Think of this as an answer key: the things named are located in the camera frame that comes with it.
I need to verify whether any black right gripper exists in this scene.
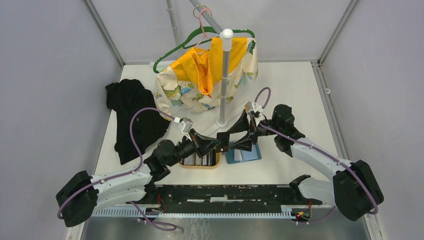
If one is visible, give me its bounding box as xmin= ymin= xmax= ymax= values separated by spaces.
xmin=226 ymin=109 xmax=281 ymax=153

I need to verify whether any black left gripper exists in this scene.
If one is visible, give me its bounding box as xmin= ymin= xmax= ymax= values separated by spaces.
xmin=167 ymin=128 xmax=221 ymax=167

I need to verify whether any yellow box of cards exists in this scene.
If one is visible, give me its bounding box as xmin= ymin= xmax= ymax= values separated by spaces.
xmin=179 ymin=149 xmax=220 ymax=170

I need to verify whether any black VIP credit card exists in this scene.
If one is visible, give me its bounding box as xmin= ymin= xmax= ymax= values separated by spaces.
xmin=216 ymin=131 xmax=230 ymax=153

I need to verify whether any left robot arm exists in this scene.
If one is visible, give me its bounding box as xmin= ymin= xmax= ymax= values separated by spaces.
xmin=55 ymin=129 xmax=221 ymax=228

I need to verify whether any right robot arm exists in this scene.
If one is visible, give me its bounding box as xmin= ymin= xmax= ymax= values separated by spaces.
xmin=226 ymin=102 xmax=384 ymax=221

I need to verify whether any black garment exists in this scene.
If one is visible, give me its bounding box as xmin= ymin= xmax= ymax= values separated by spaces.
xmin=105 ymin=78 xmax=172 ymax=166

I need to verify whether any yellow dinosaur print shirt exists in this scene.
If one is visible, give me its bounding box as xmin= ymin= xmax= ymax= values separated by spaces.
xmin=153 ymin=37 xmax=258 ymax=114

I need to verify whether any green clothes hanger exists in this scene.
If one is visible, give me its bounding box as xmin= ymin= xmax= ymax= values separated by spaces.
xmin=151 ymin=26 xmax=255 ymax=74

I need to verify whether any white clothes rack stand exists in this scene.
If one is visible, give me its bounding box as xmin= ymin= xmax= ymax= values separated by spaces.
xmin=166 ymin=0 xmax=235 ymax=129

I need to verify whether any pink clothes hanger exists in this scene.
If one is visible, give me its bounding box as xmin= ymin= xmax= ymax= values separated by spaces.
xmin=193 ymin=4 xmax=213 ymax=48

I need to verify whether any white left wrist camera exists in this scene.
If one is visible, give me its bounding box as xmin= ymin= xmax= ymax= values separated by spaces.
xmin=173 ymin=117 xmax=193 ymax=139

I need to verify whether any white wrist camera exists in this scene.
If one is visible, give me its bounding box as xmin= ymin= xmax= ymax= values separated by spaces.
xmin=173 ymin=117 xmax=193 ymax=139
xmin=244 ymin=101 xmax=266 ymax=125

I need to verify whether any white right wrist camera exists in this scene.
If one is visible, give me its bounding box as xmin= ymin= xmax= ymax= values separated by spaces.
xmin=244 ymin=101 xmax=266 ymax=125

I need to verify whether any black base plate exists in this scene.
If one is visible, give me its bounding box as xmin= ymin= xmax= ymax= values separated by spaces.
xmin=137 ymin=184 xmax=322 ymax=214

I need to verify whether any white slotted cable duct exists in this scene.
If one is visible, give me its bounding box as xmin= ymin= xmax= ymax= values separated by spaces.
xmin=91 ymin=205 xmax=297 ymax=220

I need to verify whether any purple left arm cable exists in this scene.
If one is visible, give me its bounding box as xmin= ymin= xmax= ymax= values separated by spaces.
xmin=56 ymin=107 xmax=181 ymax=232

